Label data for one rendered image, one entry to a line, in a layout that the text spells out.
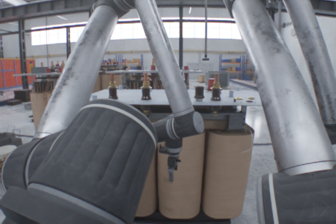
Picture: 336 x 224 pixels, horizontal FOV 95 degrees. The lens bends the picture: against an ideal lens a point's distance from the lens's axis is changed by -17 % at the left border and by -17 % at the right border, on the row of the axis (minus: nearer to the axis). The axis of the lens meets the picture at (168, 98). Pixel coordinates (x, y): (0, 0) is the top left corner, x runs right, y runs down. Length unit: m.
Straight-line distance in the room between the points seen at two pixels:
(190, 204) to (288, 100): 1.53
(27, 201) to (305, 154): 0.48
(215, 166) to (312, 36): 1.22
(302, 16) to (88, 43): 0.89
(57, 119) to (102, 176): 0.34
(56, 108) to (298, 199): 0.65
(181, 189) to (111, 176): 1.47
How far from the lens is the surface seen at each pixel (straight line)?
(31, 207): 0.28
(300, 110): 0.49
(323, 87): 0.95
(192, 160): 1.60
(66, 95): 0.64
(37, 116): 4.20
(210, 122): 1.62
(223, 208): 1.95
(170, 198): 1.81
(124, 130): 0.35
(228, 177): 1.74
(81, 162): 0.31
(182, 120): 0.83
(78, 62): 0.73
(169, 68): 0.83
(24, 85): 13.77
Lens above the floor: 1.62
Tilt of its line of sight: 10 degrees down
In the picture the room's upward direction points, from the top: straight up
